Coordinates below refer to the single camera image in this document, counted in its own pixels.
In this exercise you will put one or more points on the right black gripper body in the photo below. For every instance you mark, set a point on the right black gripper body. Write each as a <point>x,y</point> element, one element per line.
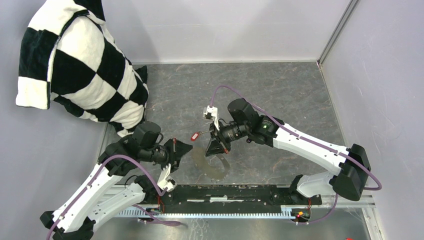
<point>227,134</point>

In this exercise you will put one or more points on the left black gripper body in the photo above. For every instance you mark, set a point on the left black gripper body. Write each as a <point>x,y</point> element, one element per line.
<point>164,154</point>

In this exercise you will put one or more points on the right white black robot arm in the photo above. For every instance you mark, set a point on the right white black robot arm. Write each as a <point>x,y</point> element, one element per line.
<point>346,168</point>

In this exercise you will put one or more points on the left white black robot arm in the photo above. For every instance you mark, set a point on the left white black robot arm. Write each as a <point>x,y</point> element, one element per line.
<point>84,212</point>

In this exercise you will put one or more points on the key with red tag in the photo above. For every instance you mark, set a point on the key with red tag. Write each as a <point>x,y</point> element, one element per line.
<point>197,134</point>

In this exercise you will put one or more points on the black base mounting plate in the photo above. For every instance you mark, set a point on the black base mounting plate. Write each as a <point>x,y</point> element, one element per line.
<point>233,199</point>

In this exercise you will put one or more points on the black and white checkered cloth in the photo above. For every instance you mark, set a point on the black and white checkered cloth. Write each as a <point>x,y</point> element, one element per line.
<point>68,56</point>

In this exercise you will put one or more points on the corner aluminium profile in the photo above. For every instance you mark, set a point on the corner aluminium profile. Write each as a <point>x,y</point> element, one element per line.
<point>337,31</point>

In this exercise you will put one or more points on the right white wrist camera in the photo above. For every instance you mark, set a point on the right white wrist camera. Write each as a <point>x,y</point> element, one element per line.
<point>211,113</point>

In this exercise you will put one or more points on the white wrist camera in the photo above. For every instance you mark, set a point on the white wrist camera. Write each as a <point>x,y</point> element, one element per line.
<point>165,181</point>
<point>211,113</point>

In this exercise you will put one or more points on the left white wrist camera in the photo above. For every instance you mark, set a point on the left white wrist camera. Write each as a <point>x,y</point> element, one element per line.
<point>165,181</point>

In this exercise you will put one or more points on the aluminium frame rail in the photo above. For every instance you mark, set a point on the aluminium frame rail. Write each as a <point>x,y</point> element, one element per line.
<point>302,214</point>

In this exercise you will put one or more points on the white slotted cable duct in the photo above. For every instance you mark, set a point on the white slotted cable duct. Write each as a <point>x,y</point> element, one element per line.
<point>134,212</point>

